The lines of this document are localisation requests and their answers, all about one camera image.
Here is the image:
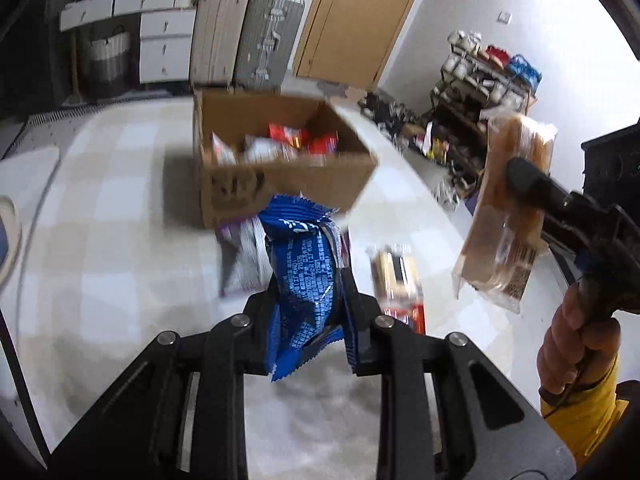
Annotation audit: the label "white snack packet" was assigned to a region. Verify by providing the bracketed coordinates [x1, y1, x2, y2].
[210, 132, 239, 166]

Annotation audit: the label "scattered shoes group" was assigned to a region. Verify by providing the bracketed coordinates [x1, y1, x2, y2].
[357, 91, 427, 149]

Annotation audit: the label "silver suitcase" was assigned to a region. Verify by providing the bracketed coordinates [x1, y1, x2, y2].
[235, 0, 306, 92]

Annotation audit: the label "woven laundry basket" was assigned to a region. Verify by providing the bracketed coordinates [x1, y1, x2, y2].
[86, 24, 132, 89]

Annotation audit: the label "person's right hand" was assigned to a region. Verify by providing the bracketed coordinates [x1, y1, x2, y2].
[537, 285, 622, 397]

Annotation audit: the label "plaid tablecloth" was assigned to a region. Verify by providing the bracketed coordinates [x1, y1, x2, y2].
[0, 92, 566, 480]

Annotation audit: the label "clear-wrapped sandwich biscuit packet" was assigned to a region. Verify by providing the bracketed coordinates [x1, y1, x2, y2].
[366, 244, 427, 334]

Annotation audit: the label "clear-wrapped bread loaf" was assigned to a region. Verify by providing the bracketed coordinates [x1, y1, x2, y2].
[452, 112, 559, 314]

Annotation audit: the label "purple candy packet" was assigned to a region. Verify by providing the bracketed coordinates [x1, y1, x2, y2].
[216, 214, 275, 297]

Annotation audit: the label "red chip bag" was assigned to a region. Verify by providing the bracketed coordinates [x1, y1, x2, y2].
[269, 122, 309, 149]

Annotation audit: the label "white drawer desk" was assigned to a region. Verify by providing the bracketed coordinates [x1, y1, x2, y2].
[59, 0, 199, 86]

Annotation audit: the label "brown cardboard box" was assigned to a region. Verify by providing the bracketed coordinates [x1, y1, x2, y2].
[192, 89, 380, 229]

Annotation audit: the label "wooden door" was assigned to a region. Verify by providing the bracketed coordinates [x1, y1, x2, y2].
[291, 0, 432, 92]

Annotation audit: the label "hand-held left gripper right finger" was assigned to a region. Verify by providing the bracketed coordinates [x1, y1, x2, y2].
[341, 271, 579, 480]

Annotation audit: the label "blue cookie packet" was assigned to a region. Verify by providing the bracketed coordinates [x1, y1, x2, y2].
[257, 194, 347, 382]

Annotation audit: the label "beige suitcase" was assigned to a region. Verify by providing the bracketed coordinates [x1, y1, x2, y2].
[192, 0, 251, 87]

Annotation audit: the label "red barcode snack packet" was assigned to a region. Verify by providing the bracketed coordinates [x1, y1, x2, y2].
[307, 132, 339, 156]

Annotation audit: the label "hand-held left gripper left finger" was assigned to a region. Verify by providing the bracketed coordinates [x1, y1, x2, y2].
[47, 280, 281, 480]

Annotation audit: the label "wooden shoe rack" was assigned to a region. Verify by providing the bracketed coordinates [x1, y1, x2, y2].
[430, 31, 544, 202]

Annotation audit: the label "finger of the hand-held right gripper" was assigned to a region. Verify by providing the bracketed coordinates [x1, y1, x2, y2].
[505, 156, 622, 242]

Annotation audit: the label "rows of shelved shoes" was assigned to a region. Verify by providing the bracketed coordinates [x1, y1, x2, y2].
[432, 31, 543, 196]

